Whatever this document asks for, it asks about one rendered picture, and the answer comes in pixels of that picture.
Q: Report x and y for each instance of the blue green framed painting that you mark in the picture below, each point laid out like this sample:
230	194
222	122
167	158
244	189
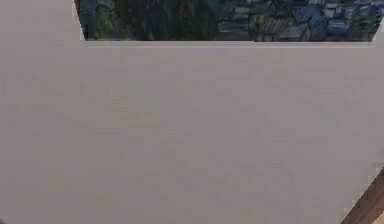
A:
213	20

